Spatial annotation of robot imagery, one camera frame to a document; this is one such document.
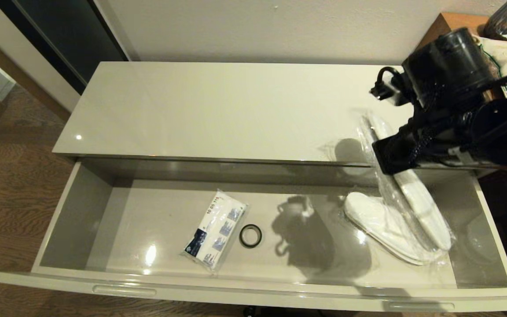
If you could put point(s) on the glossy white wide drawer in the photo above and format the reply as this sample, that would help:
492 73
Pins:
156 229

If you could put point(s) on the white slippers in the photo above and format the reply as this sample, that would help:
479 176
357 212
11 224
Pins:
425 211
376 220

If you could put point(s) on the white tissue packet blue print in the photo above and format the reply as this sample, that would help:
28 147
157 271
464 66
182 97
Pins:
216 229

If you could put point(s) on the dark sliding door panel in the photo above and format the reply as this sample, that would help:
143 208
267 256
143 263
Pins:
68 35

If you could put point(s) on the brown wooden side table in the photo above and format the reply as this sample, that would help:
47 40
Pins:
456 22

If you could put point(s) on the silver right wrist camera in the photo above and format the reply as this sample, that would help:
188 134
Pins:
395 95

